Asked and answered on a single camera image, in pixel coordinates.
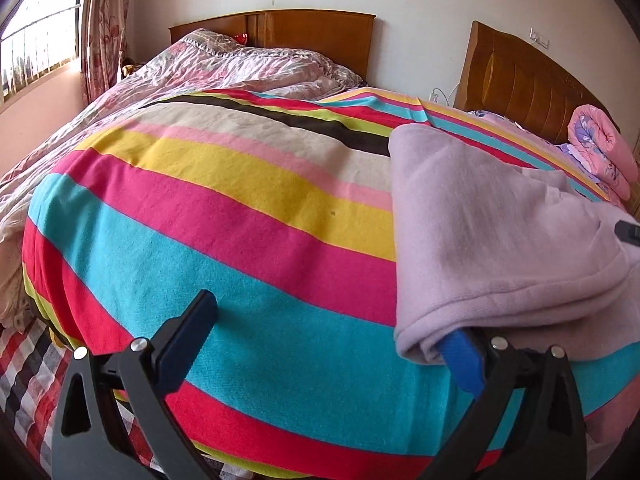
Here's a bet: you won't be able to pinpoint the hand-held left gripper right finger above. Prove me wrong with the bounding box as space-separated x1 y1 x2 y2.
420 327 588 480

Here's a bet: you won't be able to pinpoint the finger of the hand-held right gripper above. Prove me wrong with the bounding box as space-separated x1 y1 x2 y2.
614 219 640 247

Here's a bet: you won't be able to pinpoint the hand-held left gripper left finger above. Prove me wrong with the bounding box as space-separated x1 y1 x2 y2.
50 289 221 480

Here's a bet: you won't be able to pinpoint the lilac pants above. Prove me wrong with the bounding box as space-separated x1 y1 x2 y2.
389 124 640 365

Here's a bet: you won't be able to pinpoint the rolled pink floral quilt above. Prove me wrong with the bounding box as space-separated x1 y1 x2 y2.
567 105 640 201

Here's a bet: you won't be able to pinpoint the colourful striped cloth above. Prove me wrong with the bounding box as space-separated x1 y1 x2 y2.
22 87 640 478

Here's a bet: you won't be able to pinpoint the plaid bed sheet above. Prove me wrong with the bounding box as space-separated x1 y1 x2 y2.
0 319 241 480

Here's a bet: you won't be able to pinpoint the padded wooden headboard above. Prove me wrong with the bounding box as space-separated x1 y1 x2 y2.
454 21 621 146

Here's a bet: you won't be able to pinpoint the patterned pink grey quilt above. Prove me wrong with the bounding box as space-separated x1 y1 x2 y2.
0 29 363 241

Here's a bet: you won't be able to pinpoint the red floral curtain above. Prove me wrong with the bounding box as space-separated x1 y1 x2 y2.
80 0 137 103

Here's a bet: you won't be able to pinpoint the plain wooden headboard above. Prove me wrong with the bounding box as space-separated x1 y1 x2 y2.
169 9 377 86

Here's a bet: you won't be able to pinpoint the barred window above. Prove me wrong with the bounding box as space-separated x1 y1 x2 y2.
0 0 84 107

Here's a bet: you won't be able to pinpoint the white charger cable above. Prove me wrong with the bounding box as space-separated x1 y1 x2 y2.
430 84 459 107

